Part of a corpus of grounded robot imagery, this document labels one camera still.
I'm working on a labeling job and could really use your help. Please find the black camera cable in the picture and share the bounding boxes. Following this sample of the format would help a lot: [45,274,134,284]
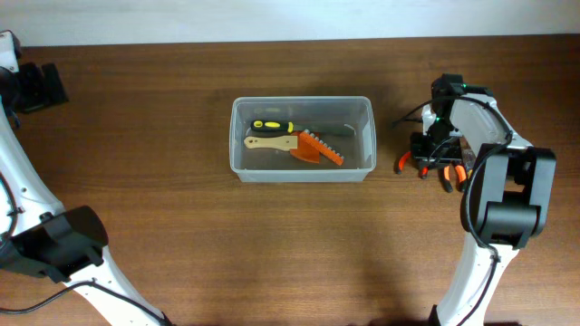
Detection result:
[391,94,516,326]
[0,171,173,326]

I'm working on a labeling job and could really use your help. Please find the small red diagonal cutters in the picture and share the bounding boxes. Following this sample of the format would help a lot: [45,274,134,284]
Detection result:
[394,150,429,179]

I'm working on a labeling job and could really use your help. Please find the right black camera cable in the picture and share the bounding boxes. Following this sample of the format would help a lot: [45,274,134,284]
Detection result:
[391,94,516,326]

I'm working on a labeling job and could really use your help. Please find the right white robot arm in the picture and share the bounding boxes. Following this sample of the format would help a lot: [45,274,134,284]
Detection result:
[404,73,556,325]

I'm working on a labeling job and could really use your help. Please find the metal file yellow black handle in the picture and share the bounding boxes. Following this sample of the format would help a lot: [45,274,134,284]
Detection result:
[250,120,355,136]

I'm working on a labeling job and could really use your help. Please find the orange black needle-nose pliers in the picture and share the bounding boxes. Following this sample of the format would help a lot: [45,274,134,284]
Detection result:
[439,163,469,194]

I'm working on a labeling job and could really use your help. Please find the clear plastic storage container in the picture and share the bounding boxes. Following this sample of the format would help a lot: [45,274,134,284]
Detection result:
[229,96,377,183]

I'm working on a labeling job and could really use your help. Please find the left black camera cable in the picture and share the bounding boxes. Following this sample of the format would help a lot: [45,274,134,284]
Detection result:
[0,171,173,326]

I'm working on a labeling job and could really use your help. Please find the orange bit holder strip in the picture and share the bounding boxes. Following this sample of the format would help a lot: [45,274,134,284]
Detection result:
[298,129,344,166]

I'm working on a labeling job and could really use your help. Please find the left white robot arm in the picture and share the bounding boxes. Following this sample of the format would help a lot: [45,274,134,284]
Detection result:
[1,63,170,325]

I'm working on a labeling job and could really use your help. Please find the orange scraper wooden handle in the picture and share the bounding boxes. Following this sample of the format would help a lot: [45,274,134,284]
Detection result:
[244,131,320,164]

